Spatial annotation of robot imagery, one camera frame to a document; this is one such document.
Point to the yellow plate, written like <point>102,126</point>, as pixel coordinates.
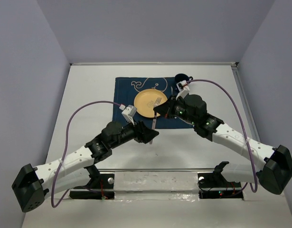
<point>145,100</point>

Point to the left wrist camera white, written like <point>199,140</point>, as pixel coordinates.
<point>128,113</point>

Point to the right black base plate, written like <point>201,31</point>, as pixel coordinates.
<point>214,186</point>

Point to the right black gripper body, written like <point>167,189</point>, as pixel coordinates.
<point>178,109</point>

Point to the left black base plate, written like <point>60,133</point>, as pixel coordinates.
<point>103,189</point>

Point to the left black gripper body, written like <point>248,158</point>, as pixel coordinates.
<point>127,133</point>

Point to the dark blue cup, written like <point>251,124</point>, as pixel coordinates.
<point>178,78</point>

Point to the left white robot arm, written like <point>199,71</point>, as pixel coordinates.
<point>33,185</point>

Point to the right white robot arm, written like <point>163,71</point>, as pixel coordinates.
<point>270,166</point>

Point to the fork with pink handle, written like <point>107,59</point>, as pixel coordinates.
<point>157,103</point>

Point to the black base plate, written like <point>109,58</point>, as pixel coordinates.
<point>214,186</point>
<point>103,189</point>

